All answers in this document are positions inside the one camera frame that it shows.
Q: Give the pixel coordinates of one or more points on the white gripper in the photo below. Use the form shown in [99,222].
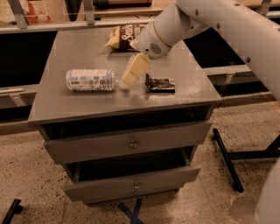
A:
[150,41]

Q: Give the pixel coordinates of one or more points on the black metal stand base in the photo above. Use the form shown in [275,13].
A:
[272,151]

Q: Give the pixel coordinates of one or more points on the upper grey drawer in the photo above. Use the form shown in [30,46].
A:
[128,142]

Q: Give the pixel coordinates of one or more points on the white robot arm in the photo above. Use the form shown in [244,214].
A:
[255,39]

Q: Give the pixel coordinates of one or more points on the brown chip bag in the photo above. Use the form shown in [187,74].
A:
[121,36]

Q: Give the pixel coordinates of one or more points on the orange white bag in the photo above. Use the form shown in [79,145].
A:
[31,13]

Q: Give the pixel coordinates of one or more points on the grey metal railing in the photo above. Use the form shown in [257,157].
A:
[81,17]

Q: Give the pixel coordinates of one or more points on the black stand foot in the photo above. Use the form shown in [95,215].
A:
[15,208]

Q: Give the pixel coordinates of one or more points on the grey drawer cabinet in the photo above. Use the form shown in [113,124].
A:
[60,113]

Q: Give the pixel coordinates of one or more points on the grey drawer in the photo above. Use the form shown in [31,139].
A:
[130,176]
[128,142]

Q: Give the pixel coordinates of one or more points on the small black foil packet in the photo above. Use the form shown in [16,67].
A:
[159,85]

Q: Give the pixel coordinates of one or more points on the lower grey drawer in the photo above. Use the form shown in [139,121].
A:
[130,176]

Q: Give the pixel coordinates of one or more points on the clear plastic water bottle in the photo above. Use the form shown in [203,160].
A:
[91,80]

